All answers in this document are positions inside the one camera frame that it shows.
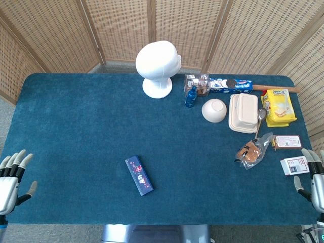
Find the blue spray bottle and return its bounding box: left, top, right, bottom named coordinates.
left=185, top=86, right=198, bottom=108

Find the woven bamboo folding screen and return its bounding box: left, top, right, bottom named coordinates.
left=0, top=0, right=324, bottom=183

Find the white foam mannequin head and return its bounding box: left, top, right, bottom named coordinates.
left=135, top=40, right=182, bottom=99

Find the beige lunch box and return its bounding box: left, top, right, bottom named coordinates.
left=228, top=93, right=259, bottom=134

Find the yellow snack bag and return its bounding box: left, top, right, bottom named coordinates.
left=260, top=88, right=297, bottom=128

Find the white and red small box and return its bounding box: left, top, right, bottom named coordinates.
left=279, top=155, right=311, bottom=176

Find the blue Oreo cookie box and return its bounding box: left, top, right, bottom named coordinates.
left=209, top=77, right=254, bottom=94

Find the clear plastic cookie box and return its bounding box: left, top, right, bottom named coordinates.
left=184, top=73, right=211, bottom=97

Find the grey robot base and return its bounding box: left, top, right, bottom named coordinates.
left=101, top=224, right=211, bottom=243

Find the bread in clear bag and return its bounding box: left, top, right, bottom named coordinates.
left=234, top=132, right=274, bottom=171

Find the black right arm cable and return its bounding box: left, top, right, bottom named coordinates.
left=296, top=227, right=314, bottom=242

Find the blue glasses case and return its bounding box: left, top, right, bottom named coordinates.
left=125, top=154, right=154, bottom=197

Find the metal spoon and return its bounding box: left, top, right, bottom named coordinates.
left=254, top=107, right=268, bottom=139

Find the wooden rolling pin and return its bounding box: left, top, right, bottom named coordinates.
left=253, top=85, right=300, bottom=94

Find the white upturned bowl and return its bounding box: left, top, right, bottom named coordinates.
left=201, top=98, right=227, bottom=124

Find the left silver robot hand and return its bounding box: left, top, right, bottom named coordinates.
left=0, top=149, right=38, bottom=216

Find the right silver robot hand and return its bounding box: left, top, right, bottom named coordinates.
left=293, top=148, right=324, bottom=214

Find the blue table cloth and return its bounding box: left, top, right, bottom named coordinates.
left=0, top=72, right=324, bottom=226

